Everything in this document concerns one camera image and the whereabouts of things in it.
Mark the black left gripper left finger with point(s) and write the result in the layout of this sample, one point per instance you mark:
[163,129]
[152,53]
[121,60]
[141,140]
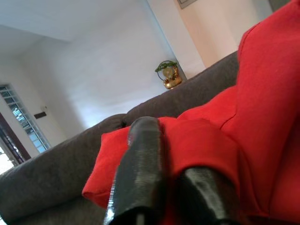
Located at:
[140,175]

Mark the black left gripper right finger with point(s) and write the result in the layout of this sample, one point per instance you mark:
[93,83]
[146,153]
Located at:
[204,199]

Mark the red pillow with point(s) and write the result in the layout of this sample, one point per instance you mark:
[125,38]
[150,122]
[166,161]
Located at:
[257,117]

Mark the brown fabric sofa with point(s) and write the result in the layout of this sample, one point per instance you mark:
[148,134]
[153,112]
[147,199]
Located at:
[58,168]

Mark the brass ornament with greenery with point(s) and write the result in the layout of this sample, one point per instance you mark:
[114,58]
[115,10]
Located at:
[171,79]

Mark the window with metal grille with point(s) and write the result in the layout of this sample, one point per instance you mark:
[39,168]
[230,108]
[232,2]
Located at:
[23,117]

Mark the dark brown wooden door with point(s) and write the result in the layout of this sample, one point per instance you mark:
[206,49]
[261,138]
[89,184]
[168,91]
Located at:
[14,140]

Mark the dark wall bracket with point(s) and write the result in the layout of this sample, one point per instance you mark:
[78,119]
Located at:
[39,115]

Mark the framed wall picture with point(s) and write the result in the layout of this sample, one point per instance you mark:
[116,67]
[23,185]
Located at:
[186,2]

